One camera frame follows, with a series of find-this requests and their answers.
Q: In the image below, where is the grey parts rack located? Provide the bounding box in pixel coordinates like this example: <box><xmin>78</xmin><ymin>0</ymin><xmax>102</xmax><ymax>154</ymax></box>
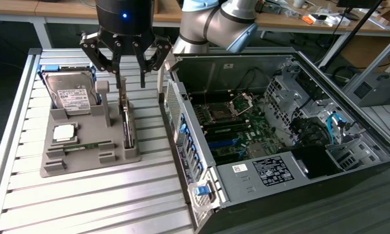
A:
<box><xmin>38</xmin><ymin>79</ymin><xmax>142</xmax><ymax>178</ymax></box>

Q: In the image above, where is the grey power supply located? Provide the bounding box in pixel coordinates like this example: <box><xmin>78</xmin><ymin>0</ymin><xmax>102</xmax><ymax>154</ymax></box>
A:
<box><xmin>214</xmin><ymin>152</ymin><xmax>308</xmax><ymax>208</ymax></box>

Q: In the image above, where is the black RAM stick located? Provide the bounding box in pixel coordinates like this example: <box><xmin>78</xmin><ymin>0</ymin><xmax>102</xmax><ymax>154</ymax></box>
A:
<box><xmin>206</xmin><ymin>123</ymin><xmax>251</xmax><ymax>135</ymax></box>

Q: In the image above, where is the blue expansion slot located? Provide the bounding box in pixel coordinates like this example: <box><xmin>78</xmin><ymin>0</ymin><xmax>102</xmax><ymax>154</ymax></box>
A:
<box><xmin>208</xmin><ymin>139</ymin><xmax>236</xmax><ymax>148</ymax></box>

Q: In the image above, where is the black slanted pole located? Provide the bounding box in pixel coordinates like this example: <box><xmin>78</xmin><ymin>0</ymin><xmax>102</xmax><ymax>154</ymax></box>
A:
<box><xmin>316</xmin><ymin>0</ymin><xmax>384</xmax><ymax>73</ymax></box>

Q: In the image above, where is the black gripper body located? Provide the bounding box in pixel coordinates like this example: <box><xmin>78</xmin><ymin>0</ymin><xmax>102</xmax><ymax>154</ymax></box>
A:
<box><xmin>95</xmin><ymin>0</ymin><xmax>154</xmax><ymax>43</ymax></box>

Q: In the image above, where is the graphics card with metal bracket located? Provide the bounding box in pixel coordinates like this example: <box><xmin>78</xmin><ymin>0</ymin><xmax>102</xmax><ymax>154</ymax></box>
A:
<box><xmin>117</xmin><ymin>76</ymin><xmax>138</xmax><ymax>149</ymax></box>

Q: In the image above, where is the grey computer tower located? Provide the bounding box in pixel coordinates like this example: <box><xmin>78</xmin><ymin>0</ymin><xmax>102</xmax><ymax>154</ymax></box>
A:
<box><xmin>342</xmin><ymin>72</ymin><xmax>390</xmax><ymax>108</ymax></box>

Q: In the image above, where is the aluminium slat table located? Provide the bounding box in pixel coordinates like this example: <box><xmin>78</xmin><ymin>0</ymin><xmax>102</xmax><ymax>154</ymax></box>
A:
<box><xmin>0</xmin><ymin>47</ymin><xmax>390</xmax><ymax>234</ymax></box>

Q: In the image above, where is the white box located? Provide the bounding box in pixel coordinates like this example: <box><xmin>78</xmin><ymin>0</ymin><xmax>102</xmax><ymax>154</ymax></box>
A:
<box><xmin>323</xmin><ymin>15</ymin><xmax>351</xmax><ymax>27</ymax></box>

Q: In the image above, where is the green RAM stick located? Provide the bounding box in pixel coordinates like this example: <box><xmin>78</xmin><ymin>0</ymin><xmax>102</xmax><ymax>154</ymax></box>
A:
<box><xmin>61</xmin><ymin>143</ymin><xmax>101</xmax><ymax>151</ymax></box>

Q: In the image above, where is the black monitor with stand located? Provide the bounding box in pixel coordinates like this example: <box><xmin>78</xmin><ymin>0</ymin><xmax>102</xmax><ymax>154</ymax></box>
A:
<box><xmin>335</xmin><ymin>0</ymin><xmax>383</xmax><ymax>21</ymax></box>

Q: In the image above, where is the hard disk in blue carrier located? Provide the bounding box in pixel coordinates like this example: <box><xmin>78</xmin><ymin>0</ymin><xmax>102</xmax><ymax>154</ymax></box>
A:
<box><xmin>37</xmin><ymin>62</ymin><xmax>99</xmax><ymax>117</ymax></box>

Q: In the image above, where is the grey metal disk bay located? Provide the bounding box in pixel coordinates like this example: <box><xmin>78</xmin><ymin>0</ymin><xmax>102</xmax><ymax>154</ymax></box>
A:
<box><xmin>324</xmin><ymin>137</ymin><xmax>378</xmax><ymax>171</ymax></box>

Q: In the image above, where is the CPU chip with silver lid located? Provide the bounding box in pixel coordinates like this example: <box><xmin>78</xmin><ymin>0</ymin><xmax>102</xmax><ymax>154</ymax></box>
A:
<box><xmin>53</xmin><ymin>124</ymin><xmax>77</xmax><ymax>143</ymax></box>

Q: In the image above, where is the metal socket cover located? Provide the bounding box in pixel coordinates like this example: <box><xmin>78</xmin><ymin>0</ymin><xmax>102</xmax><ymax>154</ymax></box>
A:
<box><xmin>228</xmin><ymin>93</ymin><xmax>254</xmax><ymax>116</ymax></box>

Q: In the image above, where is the black wire bundle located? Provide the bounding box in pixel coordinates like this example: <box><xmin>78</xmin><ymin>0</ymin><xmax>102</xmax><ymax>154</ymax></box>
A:
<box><xmin>287</xmin><ymin>114</ymin><xmax>328</xmax><ymax>148</ymax></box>

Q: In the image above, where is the grey chipset heat sink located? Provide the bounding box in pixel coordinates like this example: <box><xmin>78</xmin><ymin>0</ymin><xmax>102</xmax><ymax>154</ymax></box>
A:
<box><xmin>246</xmin><ymin>143</ymin><xmax>268</xmax><ymax>158</ymax></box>

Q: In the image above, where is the CPU socket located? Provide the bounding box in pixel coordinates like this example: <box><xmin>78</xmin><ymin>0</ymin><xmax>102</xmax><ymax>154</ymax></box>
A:
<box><xmin>207</xmin><ymin>102</ymin><xmax>238</xmax><ymax>121</ymax></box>

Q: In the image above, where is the wooden desk with grey frame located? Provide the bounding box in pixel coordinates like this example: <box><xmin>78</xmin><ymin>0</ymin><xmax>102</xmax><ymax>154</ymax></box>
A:
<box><xmin>0</xmin><ymin>0</ymin><xmax>182</xmax><ymax>49</ymax></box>

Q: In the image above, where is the perforated metal drive cage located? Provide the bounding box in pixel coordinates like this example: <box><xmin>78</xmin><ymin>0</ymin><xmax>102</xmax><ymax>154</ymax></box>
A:
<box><xmin>263</xmin><ymin>74</ymin><xmax>312</xmax><ymax>137</ymax></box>

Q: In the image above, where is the black open PC case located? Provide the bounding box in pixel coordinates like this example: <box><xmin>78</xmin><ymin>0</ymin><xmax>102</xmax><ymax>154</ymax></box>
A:
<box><xmin>158</xmin><ymin>47</ymin><xmax>390</xmax><ymax>234</ymax></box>

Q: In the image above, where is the orange and black box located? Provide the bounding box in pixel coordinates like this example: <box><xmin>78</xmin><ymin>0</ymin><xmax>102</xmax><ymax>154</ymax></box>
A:
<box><xmin>303</xmin><ymin>14</ymin><xmax>327</xmax><ymax>25</ymax></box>

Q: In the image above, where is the grey metal device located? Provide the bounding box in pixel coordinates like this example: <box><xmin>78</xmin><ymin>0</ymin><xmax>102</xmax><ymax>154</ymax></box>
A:
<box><xmin>260</xmin><ymin>0</ymin><xmax>282</xmax><ymax>14</ymax></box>

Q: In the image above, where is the green motherboard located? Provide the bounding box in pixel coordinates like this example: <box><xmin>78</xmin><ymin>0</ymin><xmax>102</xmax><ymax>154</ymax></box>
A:
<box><xmin>191</xmin><ymin>91</ymin><xmax>295</xmax><ymax>166</ymax></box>

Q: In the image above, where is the light blue wire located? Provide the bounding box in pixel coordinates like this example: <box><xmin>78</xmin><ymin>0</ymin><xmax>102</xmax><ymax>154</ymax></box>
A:
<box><xmin>326</xmin><ymin>111</ymin><xmax>344</xmax><ymax>147</ymax></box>

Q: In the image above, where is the pale grey case handle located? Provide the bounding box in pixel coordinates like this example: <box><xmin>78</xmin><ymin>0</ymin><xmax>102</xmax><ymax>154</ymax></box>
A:
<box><xmin>158</xmin><ymin>54</ymin><xmax>176</xmax><ymax>95</ymax></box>
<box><xmin>187</xmin><ymin>180</ymin><xmax>222</xmax><ymax>213</ymax></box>

